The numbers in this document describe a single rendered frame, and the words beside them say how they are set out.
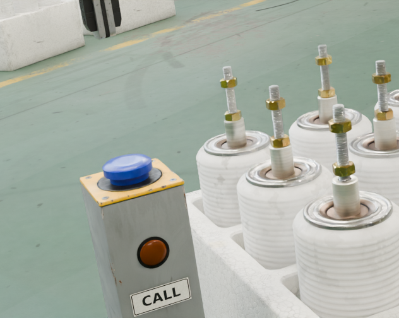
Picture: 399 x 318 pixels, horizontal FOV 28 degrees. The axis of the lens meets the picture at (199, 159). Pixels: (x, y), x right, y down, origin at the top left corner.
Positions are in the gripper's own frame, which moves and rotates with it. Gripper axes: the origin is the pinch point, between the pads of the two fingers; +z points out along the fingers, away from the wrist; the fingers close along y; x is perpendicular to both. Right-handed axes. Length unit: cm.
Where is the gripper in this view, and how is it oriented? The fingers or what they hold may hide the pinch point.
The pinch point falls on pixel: (100, 12)
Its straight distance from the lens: 61.6
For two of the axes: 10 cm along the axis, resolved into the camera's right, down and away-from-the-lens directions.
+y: -9.2, 2.4, -3.0
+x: 3.6, 2.6, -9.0
